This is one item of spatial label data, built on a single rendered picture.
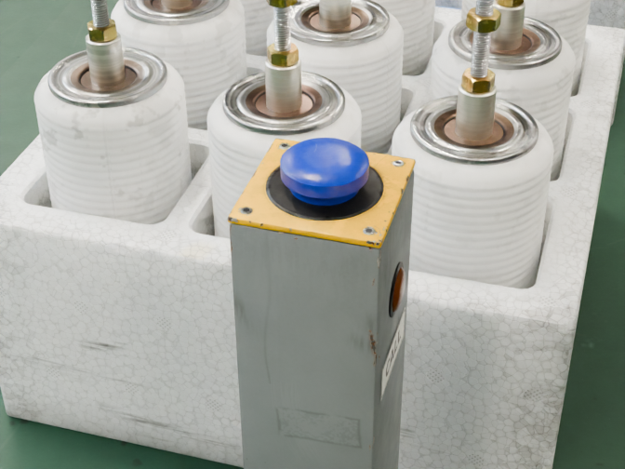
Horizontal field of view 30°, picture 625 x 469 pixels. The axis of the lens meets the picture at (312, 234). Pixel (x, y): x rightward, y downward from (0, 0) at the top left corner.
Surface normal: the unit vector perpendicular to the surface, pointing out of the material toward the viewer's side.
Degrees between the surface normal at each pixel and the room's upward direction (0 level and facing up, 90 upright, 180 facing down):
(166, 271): 90
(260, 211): 0
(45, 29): 0
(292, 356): 90
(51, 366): 90
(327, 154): 0
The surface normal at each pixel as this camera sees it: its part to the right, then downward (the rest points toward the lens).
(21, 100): 0.00, -0.81
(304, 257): -0.28, 0.57
